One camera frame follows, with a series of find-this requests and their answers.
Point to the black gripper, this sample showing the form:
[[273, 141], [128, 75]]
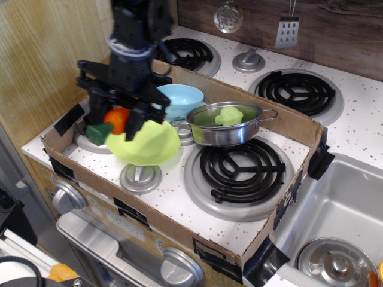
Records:
[[127, 83]]

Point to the orange toy carrot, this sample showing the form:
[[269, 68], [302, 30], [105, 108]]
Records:
[[114, 123]]

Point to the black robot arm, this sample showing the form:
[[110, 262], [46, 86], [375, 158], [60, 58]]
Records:
[[139, 27]]

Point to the light green plastic plate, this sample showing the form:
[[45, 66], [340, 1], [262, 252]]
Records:
[[154, 144]]

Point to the front left black burner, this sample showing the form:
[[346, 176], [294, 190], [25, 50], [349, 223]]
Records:
[[79, 129]]

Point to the black burner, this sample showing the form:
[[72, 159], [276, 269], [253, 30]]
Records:
[[307, 92], [79, 129], [194, 55], [240, 183]]

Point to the light blue plastic bowl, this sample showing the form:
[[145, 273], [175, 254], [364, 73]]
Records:
[[183, 99]]

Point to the silver stovetop knob front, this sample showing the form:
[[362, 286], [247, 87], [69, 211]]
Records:
[[140, 179]]

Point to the silver stovetop knob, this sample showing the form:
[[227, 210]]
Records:
[[140, 179], [248, 62]]

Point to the small stainless steel pot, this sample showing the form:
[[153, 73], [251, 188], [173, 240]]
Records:
[[201, 123]]

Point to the brown cardboard fence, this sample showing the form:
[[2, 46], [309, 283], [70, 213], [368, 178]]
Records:
[[167, 216]]

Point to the back left black burner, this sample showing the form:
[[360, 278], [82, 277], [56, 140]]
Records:
[[194, 55]]

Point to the left silver oven knob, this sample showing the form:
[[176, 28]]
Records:
[[67, 198]]

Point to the silver oven knob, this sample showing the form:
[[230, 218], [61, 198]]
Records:
[[178, 269], [67, 198]]

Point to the light green toy vegetable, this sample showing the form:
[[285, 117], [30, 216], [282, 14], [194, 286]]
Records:
[[229, 116]]

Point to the silver stovetop knob back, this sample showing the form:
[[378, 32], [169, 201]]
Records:
[[248, 62]]

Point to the hanging silver skimmer ladle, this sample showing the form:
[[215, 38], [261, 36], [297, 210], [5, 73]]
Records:
[[228, 17]]

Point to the front right black burner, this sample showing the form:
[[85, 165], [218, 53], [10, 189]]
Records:
[[240, 183]]

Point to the right silver oven knob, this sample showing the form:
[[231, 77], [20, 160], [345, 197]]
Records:
[[178, 269]]

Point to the orange object bottom left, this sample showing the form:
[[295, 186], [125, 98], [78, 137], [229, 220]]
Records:
[[61, 272]]

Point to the hanging silver slotted spatula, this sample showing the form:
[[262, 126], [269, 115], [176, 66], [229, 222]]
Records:
[[288, 29]]

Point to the back right black burner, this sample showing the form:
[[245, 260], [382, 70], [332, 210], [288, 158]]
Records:
[[307, 92]]

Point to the stainless steel sink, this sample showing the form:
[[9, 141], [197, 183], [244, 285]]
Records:
[[345, 203]]

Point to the silver pot lid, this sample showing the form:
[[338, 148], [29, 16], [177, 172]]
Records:
[[336, 262]]

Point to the silver oven door handle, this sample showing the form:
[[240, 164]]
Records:
[[114, 260]]

